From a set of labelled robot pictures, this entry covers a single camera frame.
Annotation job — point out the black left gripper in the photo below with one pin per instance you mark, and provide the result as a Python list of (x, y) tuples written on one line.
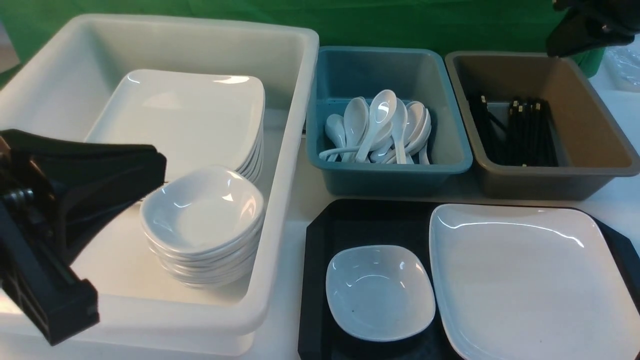
[(34, 276)]

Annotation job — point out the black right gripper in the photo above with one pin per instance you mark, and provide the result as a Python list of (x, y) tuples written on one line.
[(593, 24)]

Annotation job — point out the large white square plate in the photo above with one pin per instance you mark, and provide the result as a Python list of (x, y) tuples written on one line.
[(529, 283)]

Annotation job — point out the small white bowl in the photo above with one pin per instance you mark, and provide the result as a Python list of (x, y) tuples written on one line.
[(379, 293)]

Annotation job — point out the white ceramic soup spoon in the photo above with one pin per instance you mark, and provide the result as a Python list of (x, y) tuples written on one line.
[(381, 111)]

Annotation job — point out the clear plastic bag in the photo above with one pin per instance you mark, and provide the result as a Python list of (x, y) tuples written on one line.
[(623, 66)]

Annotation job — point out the green backdrop cloth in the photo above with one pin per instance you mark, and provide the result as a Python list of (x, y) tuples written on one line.
[(443, 26)]

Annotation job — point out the large white plastic tub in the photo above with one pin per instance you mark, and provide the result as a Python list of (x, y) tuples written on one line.
[(60, 93)]

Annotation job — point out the bundle of black chopsticks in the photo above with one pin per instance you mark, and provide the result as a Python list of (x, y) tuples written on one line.
[(524, 140)]

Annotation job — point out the stack of small white bowls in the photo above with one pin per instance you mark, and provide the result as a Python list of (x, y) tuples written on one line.
[(205, 227)]

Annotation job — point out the stack of white square plates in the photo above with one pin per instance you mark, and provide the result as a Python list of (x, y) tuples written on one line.
[(195, 120)]

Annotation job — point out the teal plastic bin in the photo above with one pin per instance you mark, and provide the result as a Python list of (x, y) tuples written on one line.
[(413, 74)]

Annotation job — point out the pile of white soup spoons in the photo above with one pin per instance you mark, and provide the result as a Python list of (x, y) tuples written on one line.
[(418, 129)]

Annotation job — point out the black serving tray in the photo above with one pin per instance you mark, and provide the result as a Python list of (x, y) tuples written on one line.
[(353, 223)]

